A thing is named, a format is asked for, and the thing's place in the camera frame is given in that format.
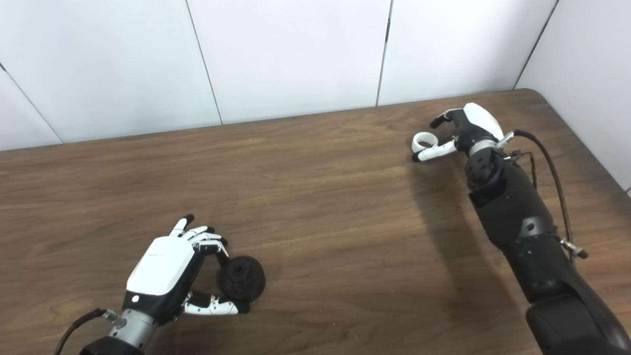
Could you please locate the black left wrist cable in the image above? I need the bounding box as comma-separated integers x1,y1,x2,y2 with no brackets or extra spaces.
53,308,122,355

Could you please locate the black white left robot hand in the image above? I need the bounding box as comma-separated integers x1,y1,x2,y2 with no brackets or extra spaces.
122,214,249,324

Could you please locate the white ring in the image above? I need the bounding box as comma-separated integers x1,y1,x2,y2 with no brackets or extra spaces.
412,132,439,153

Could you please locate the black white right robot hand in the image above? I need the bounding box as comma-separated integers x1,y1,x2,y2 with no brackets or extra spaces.
412,103,505,163

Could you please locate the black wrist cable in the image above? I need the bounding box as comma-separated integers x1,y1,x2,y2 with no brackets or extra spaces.
53,308,122,355
498,129,590,260

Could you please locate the round black part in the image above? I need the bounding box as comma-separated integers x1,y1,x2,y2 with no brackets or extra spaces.
217,256,267,302

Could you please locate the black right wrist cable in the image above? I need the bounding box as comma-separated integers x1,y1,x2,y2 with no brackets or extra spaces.
498,129,590,260

